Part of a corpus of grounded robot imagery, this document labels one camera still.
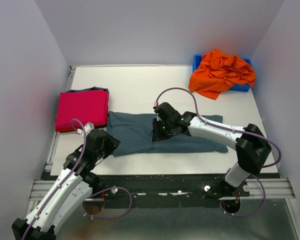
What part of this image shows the grey blue t shirt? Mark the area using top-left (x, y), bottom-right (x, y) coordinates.
top-left (106, 111), bottom-right (228, 157)

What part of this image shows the orange t shirt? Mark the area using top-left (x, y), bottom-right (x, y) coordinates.
top-left (188, 49), bottom-right (257, 100)

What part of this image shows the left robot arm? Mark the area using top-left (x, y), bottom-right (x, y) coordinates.
top-left (12, 129), bottom-right (120, 240)

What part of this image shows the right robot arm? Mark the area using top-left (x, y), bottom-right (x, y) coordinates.
top-left (152, 102), bottom-right (272, 199)

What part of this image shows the folded pink t shirt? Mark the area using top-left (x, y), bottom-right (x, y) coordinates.
top-left (55, 87), bottom-right (110, 133)

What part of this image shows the blue plastic bin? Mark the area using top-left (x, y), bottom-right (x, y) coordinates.
top-left (192, 54), bottom-right (253, 92)

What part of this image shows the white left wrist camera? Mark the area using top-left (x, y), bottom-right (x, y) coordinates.
top-left (76, 122), bottom-right (95, 137)

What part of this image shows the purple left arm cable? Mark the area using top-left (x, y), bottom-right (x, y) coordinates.
top-left (21, 118), bottom-right (87, 240)

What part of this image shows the aluminium frame profile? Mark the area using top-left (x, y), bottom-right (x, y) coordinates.
top-left (17, 66), bottom-right (296, 240)

